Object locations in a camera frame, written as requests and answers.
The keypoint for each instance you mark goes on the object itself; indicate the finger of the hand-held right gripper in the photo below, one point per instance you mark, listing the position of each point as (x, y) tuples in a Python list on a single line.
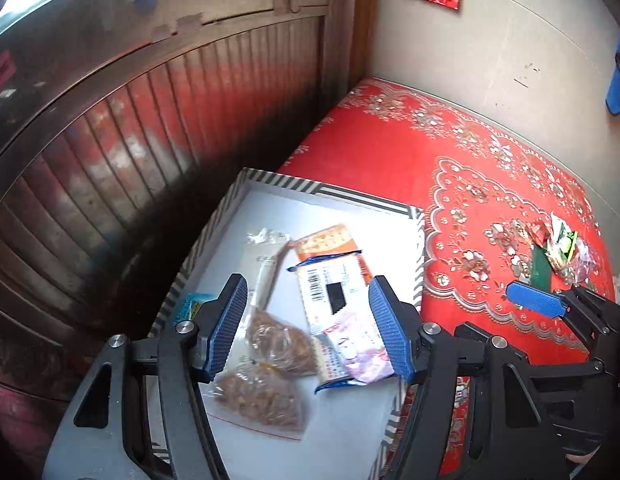
[(535, 300)]

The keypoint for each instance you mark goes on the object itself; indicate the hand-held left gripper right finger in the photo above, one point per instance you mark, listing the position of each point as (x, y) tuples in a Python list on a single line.
[(390, 330)]

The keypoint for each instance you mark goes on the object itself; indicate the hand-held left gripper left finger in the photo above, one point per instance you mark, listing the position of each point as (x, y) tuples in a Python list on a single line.
[(227, 325)]

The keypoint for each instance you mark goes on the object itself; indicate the pink and white snack packet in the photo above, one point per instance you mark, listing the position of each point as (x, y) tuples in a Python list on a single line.
[(362, 360)]

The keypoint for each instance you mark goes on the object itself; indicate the clear bag of brown snacks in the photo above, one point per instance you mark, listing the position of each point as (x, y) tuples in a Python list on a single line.
[(280, 342), (260, 400)]

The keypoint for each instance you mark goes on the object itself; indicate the green and white snack packet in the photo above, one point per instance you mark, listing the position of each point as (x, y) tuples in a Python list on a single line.
[(567, 249)]

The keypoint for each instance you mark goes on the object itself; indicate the clear packet purple contents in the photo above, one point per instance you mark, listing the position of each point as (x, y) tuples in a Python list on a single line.
[(581, 260)]

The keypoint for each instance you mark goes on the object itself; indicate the red and gold snack packet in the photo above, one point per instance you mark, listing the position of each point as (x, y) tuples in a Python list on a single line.
[(537, 234)]

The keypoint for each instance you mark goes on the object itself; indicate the white cracker packet blue ends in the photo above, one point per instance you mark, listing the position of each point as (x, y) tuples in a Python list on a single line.
[(320, 290)]

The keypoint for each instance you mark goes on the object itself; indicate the orange cracker packet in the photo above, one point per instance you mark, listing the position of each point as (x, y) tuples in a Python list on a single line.
[(325, 242)]

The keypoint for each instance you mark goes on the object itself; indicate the striped cardboard box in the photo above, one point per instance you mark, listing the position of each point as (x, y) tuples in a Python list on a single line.
[(340, 435)]

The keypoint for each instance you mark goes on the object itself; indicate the small blue snack packet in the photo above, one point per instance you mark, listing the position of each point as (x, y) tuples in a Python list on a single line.
[(190, 305)]

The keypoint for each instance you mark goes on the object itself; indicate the wooden slatted door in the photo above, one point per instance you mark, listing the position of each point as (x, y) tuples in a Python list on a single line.
[(115, 160)]

